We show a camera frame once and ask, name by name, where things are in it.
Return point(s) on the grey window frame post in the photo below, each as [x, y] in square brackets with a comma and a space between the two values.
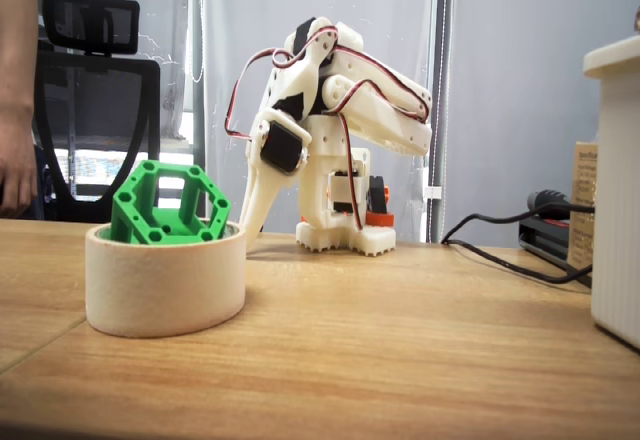
[198, 85]

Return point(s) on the grey vertical partition post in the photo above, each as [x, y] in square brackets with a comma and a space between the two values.
[440, 110]

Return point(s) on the green hexagonal printed component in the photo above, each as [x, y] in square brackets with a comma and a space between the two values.
[175, 230]

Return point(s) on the small white tag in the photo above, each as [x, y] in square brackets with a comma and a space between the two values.
[434, 192]

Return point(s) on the orange black table clamp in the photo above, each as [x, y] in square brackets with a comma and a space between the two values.
[377, 217]

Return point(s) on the white ribbed bin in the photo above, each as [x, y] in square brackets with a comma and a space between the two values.
[617, 185]

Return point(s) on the black power supply box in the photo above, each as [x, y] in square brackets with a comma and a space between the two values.
[542, 242]

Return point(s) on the beige masking tape roll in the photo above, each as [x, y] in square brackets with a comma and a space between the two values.
[165, 285]

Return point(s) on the person's hand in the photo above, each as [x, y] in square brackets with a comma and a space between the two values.
[17, 165]

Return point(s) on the brown cardboard box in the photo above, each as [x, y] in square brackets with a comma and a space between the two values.
[582, 185]

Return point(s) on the black mesh office chair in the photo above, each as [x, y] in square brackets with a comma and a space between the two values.
[100, 100]

